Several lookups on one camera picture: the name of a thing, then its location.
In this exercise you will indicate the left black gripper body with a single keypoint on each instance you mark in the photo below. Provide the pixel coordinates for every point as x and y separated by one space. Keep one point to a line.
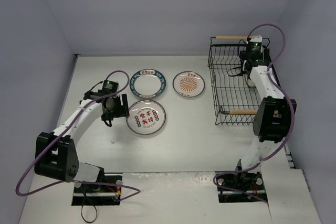
123 106

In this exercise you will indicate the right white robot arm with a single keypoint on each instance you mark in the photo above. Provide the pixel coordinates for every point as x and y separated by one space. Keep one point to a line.
274 118

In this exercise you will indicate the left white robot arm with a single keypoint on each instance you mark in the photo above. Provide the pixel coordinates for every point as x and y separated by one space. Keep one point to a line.
56 151

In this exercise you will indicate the teal rimmed white plate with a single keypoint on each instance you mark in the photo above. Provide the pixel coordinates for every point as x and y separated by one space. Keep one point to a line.
148 84

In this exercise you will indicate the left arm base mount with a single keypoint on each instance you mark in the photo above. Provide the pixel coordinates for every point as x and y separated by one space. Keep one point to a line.
98 195

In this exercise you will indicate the black wire dish rack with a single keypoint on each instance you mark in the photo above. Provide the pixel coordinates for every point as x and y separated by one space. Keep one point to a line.
234 102

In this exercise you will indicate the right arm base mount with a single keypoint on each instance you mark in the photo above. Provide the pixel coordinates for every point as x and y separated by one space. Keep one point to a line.
240 187

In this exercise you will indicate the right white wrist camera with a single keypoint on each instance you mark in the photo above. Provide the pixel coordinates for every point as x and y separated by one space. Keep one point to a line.
255 39

